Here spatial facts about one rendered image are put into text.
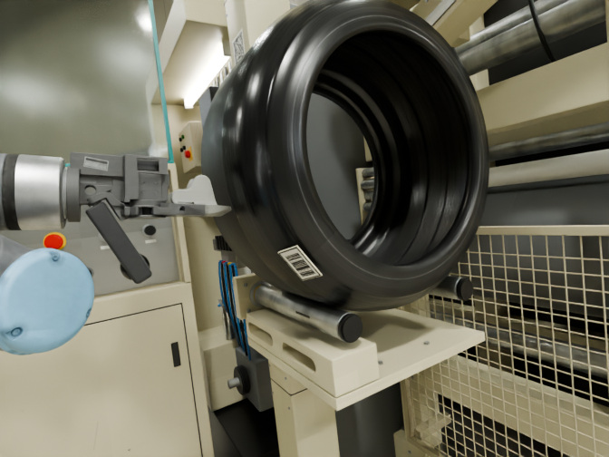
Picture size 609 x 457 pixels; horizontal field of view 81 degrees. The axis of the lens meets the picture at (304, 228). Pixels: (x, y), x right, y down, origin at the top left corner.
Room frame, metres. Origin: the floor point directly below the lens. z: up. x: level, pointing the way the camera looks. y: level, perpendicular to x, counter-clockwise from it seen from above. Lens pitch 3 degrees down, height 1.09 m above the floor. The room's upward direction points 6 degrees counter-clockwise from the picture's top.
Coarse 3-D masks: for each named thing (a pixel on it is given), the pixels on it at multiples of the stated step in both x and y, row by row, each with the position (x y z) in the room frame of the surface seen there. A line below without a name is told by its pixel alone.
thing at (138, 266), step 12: (96, 216) 0.45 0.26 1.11; (108, 216) 0.45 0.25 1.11; (96, 228) 0.48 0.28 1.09; (108, 228) 0.45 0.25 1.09; (120, 228) 0.46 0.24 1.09; (108, 240) 0.45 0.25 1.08; (120, 240) 0.46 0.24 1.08; (120, 252) 0.46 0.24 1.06; (132, 252) 0.46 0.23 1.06; (132, 264) 0.46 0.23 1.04; (144, 264) 0.47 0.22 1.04; (132, 276) 0.46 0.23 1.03; (144, 276) 0.47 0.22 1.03
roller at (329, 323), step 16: (256, 288) 0.82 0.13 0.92; (272, 288) 0.77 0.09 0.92; (272, 304) 0.73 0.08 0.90; (288, 304) 0.67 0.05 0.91; (304, 304) 0.63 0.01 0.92; (320, 304) 0.61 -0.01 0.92; (304, 320) 0.62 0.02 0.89; (320, 320) 0.57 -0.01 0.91; (336, 320) 0.54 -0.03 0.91; (352, 320) 0.53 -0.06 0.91; (336, 336) 0.54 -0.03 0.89; (352, 336) 0.53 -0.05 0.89
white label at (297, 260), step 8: (288, 248) 0.49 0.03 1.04; (296, 248) 0.49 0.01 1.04; (288, 256) 0.50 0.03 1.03; (296, 256) 0.50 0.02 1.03; (304, 256) 0.49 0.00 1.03; (288, 264) 0.51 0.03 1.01; (296, 264) 0.51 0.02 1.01; (304, 264) 0.50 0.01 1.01; (312, 264) 0.49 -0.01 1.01; (296, 272) 0.52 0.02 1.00; (304, 272) 0.51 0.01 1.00; (312, 272) 0.50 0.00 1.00; (320, 272) 0.50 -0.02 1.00
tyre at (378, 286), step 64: (320, 0) 0.56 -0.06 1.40; (384, 0) 0.61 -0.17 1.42; (256, 64) 0.51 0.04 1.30; (320, 64) 0.52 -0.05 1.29; (384, 64) 0.81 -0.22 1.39; (448, 64) 0.66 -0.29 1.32; (256, 128) 0.49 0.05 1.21; (384, 128) 0.93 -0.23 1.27; (448, 128) 0.81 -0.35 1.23; (256, 192) 0.49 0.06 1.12; (384, 192) 0.93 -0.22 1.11; (448, 192) 0.82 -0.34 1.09; (256, 256) 0.57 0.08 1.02; (320, 256) 0.51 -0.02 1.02; (384, 256) 0.86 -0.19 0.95; (448, 256) 0.64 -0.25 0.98
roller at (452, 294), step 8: (448, 280) 0.69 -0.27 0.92; (456, 280) 0.68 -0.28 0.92; (464, 280) 0.67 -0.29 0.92; (440, 288) 0.70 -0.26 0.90; (448, 288) 0.68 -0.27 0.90; (456, 288) 0.67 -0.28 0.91; (464, 288) 0.67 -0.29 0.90; (472, 288) 0.68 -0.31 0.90; (440, 296) 0.71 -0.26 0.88; (448, 296) 0.69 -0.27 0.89; (456, 296) 0.67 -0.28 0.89; (464, 296) 0.67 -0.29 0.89
